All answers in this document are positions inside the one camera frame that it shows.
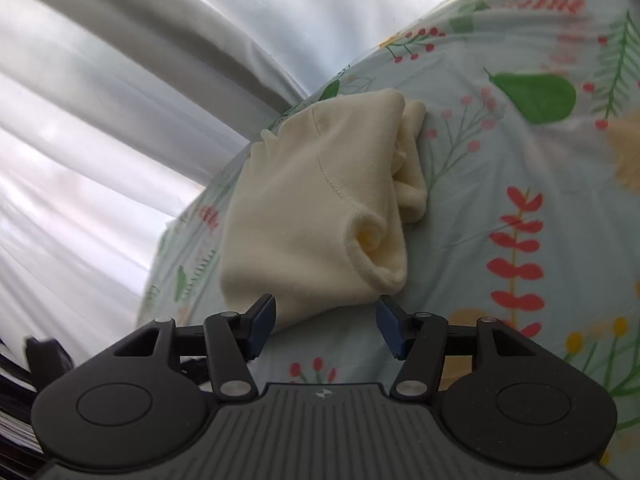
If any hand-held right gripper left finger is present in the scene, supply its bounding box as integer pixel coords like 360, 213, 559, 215
114, 294, 277, 403

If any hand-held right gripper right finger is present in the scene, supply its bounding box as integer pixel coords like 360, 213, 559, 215
376, 294, 532, 403

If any cream knit sweater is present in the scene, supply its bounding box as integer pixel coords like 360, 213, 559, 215
219, 88, 429, 334

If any floral printed bed sheet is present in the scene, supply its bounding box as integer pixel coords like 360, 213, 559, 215
135, 0, 640, 471

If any white curtain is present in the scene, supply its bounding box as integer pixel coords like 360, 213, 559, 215
0, 0, 518, 361

